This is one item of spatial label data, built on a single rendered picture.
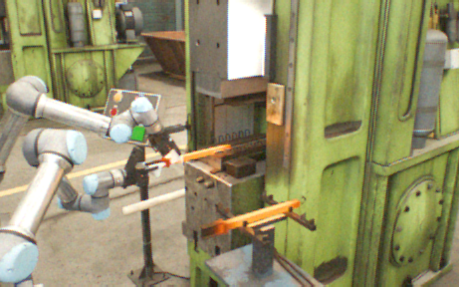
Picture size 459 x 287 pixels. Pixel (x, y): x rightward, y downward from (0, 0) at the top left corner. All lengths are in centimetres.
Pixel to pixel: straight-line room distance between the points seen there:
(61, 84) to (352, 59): 522
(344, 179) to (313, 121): 49
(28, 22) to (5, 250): 546
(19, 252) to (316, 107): 120
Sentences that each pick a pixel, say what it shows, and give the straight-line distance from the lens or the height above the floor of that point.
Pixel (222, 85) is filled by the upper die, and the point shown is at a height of 133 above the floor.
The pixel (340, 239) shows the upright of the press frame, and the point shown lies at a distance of 244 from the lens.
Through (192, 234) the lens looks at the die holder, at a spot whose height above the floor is 52.
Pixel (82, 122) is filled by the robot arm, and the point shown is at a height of 126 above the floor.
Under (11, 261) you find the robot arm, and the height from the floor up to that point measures 101.
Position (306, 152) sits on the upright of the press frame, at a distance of 193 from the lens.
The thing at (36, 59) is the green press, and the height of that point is 81.
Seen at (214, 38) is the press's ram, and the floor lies 153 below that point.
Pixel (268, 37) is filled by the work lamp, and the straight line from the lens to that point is 194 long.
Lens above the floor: 174
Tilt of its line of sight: 19 degrees down
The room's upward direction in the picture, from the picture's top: straight up
